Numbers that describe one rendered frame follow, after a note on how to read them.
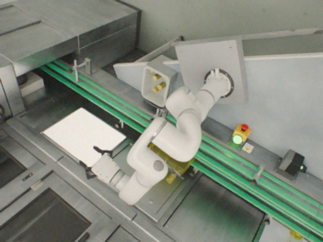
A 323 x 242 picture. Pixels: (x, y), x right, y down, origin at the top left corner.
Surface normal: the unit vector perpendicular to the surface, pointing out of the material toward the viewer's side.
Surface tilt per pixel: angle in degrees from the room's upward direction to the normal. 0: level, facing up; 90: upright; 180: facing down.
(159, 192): 90
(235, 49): 3
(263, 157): 90
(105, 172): 79
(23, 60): 90
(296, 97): 0
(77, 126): 90
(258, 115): 0
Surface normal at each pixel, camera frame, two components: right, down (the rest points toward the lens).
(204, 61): -0.53, 0.53
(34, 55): 0.81, 0.49
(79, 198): 0.15, -0.70
